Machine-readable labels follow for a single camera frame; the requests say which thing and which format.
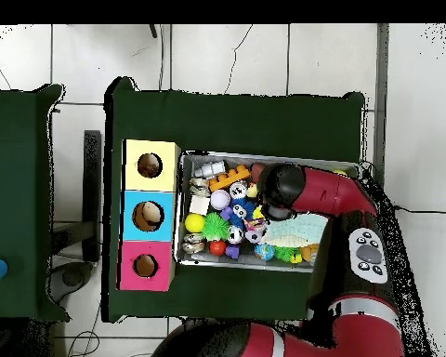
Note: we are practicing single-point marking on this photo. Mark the purple plastic block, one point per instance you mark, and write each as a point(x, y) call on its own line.
point(232, 251)

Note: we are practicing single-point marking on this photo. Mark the mint green waffle cloth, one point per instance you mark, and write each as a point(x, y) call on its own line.
point(297, 230)

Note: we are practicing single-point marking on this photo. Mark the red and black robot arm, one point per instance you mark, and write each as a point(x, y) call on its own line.
point(356, 334)

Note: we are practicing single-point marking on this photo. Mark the wooden box with three holes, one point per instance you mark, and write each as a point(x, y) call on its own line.
point(163, 178)

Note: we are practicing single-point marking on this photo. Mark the white baseball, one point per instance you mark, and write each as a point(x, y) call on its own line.
point(220, 199)

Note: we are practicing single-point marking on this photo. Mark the orange plastic building block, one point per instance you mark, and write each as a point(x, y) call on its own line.
point(228, 177)

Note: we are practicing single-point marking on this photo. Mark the blue spiky toy with eyes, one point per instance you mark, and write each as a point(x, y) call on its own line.
point(241, 212)

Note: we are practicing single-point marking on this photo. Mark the plain wooden block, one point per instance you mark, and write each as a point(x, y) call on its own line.
point(199, 205)

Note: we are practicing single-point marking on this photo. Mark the crushed drink can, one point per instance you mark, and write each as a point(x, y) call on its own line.
point(200, 187)

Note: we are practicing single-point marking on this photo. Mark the green spiky ball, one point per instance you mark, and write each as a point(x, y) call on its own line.
point(215, 227)

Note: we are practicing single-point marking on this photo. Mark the yellow plastic ball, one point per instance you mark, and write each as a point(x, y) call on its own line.
point(195, 223)

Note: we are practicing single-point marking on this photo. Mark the dark green table cloth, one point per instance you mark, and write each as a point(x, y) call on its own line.
point(15, 186)
point(245, 119)

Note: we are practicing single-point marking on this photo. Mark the black upright panel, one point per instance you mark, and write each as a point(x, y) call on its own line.
point(92, 167)

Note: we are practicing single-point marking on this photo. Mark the dark grey floor base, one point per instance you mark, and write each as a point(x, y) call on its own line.
point(72, 277)

